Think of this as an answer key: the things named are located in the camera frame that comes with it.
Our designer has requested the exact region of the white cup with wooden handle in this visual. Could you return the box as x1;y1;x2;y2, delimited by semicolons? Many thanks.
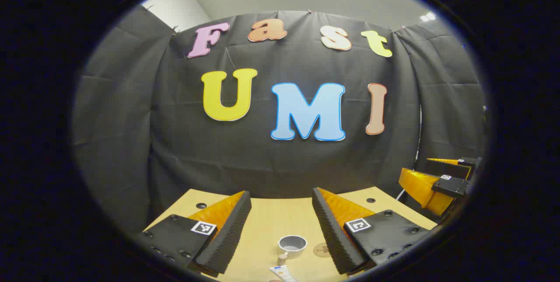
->
276;235;308;267

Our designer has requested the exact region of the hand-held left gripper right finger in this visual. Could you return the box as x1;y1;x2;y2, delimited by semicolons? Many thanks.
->
311;187;431;276

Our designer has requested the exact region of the light wooden desktop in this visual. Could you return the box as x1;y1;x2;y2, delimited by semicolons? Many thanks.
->
142;186;438;282

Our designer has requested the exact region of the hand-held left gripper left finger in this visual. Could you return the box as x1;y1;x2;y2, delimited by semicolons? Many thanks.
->
133;190;253;276

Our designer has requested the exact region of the white toothpaste tube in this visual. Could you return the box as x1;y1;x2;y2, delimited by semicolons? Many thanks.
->
269;265;298;282

